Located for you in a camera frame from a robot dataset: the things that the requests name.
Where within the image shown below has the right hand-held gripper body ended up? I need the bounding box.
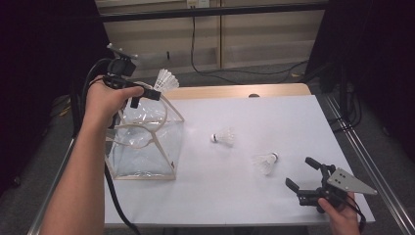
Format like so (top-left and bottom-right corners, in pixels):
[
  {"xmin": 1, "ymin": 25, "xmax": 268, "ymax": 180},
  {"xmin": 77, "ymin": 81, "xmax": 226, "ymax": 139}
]
[{"xmin": 296, "ymin": 164, "xmax": 379, "ymax": 214}]

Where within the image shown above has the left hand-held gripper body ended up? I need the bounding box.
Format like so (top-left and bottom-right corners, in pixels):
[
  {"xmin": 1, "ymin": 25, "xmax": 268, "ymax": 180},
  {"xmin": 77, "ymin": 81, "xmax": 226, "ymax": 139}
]
[{"xmin": 103, "ymin": 42, "xmax": 145, "ymax": 90}]

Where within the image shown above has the white shuttlecock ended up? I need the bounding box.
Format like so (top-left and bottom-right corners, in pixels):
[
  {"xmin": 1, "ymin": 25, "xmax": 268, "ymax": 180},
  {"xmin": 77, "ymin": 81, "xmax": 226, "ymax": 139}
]
[
  {"xmin": 153, "ymin": 68, "xmax": 180, "ymax": 94},
  {"xmin": 209, "ymin": 126, "xmax": 236, "ymax": 148},
  {"xmin": 252, "ymin": 152, "xmax": 280, "ymax": 176}
]

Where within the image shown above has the clear plastic bag beige trim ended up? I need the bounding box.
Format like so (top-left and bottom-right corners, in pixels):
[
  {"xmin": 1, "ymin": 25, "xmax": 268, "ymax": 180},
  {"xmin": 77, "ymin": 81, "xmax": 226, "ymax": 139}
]
[{"xmin": 104, "ymin": 80, "xmax": 186, "ymax": 181}]

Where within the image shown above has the person's left hand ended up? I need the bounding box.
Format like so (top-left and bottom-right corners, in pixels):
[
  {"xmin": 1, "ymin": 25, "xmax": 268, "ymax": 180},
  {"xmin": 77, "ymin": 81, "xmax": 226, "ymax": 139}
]
[{"xmin": 82, "ymin": 75, "xmax": 145, "ymax": 130}]

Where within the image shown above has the person's right hand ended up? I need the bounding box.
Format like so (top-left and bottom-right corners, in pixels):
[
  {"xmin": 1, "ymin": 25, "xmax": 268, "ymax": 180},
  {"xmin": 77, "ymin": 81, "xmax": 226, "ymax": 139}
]
[{"xmin": 316, "ymin": 192, "xmax": 360, "ymax": 231}]

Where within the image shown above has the white table cover sheet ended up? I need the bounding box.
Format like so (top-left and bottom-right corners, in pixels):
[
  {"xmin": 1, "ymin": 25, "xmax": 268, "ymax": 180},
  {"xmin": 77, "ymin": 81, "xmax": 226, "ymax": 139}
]
[{"xmin": 103, "ymin": 95, "xmax": 376, "ymax": 228}]

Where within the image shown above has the small yellow strip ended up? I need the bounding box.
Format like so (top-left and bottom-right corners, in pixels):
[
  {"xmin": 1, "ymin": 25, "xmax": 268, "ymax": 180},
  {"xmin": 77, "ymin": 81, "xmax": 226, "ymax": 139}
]
[{"xmin": 58, "ymin": 104, "xmax": 72, "ymax": 118}]

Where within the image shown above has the black curtain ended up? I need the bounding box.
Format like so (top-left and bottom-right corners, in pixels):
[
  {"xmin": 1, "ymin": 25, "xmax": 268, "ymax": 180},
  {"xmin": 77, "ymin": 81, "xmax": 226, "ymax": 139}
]
[
  {"xmin": 0, "ymin": 0, "xmax": 124, "ymax": 197},
  {"xmin": 304, "ymin": 0, "xmax": 415, "ymax": 161}
]

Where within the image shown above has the black horizontal bar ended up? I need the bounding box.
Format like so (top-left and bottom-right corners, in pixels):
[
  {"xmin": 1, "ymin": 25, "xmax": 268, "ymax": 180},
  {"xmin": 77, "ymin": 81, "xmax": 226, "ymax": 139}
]
[{"xmin": 97, "ymin": 2, "xmax": 329, "ymax": 24}]

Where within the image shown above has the light wooden shelving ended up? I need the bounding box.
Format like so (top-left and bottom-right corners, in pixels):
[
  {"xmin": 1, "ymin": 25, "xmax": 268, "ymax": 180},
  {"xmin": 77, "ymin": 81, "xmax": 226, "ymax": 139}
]
[{"xmin": 94, "ymin": 0, "xmax": 327, "ymax": 81}]

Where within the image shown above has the aluminium rail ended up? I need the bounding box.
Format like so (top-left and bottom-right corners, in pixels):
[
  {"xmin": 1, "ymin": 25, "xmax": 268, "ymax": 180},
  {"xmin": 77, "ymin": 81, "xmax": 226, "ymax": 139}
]
[
  {"xmin": 324, "ymin": 94, "xmax": 415, "ymax": 235},
  {"xmin": 27, "ymin": 136, "xmax": 77, "ymax": 235}
]

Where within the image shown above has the right hand-held gripper black cable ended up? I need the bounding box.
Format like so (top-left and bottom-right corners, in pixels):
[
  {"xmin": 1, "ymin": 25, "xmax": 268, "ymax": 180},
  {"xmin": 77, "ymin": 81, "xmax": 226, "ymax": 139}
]
[{"xmin": 346, "ymin": 194, "xmax": 367, "ymax": 234}]

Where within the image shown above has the hand-held gripper black cable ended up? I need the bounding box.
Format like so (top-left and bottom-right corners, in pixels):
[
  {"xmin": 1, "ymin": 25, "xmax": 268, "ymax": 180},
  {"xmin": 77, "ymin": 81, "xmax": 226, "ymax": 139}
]
[
  {"xmin": 346, "ymin": 194, "xmax": 367, "ymax": 234},
  {"xmin": 80, "ymin": 58, "xmax": 142, "ymax": 235}
]

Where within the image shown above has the bundle of black floor cables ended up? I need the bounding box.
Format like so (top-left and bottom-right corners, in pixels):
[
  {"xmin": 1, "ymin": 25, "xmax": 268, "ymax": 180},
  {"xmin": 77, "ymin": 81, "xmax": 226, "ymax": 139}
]
[{"xmin": 327, "ymin": 82, "xmax": 363, "ymax": 133}]

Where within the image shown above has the long black floor cable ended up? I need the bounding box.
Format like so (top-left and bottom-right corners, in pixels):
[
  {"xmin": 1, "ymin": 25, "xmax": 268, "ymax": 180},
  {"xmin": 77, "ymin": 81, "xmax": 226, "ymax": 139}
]
[{"xmin": 190, "ymin": 15, "xmax": 310, "ymax": 86}]

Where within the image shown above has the left hand-held gripper black cable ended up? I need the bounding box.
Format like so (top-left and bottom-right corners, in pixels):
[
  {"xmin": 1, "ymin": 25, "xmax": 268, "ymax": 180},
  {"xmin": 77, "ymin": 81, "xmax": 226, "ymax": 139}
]
[{"xmin": 80, "ymin": 58, "xmax": 142, "ymax": 235}]

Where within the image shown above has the white wall socket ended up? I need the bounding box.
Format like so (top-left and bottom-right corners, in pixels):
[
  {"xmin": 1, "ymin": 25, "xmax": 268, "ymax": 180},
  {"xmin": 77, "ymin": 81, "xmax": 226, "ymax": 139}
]
[{"xmin": 186, "ymin": 0, "xmax": 210, "ymax": 9}]

